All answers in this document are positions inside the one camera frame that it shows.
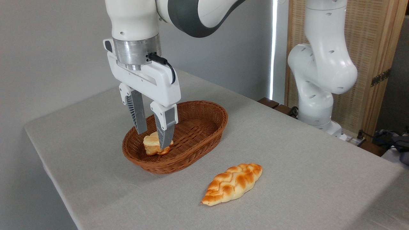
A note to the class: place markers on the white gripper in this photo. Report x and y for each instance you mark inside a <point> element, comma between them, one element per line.
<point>150,81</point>

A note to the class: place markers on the grey linen tablecloth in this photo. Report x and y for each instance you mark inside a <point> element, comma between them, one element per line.
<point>287,166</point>

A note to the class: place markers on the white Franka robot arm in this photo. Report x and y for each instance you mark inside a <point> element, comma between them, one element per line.
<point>134,19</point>

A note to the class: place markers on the brown wicker oval basket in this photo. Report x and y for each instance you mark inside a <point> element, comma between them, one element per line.
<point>198,127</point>

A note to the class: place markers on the white power strip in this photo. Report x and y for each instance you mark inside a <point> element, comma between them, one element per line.
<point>353,140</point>

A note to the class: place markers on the golden braided bread loaf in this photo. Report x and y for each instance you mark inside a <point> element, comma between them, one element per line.
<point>233,183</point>

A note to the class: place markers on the wooden bamboo folding screen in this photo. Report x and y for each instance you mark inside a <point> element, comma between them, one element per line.
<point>370,32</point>

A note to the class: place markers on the dark grey bag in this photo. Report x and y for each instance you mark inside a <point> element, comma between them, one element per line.
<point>396,143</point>

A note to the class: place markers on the dark brown wooden slat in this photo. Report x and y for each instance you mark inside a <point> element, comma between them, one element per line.
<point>267,102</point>
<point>282,109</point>
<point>374,148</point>

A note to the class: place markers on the small pale bread roll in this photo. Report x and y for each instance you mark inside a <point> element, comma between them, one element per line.
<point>150,144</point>

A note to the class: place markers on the dark metal screen hinge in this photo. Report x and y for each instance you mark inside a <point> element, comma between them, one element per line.
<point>380,77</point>

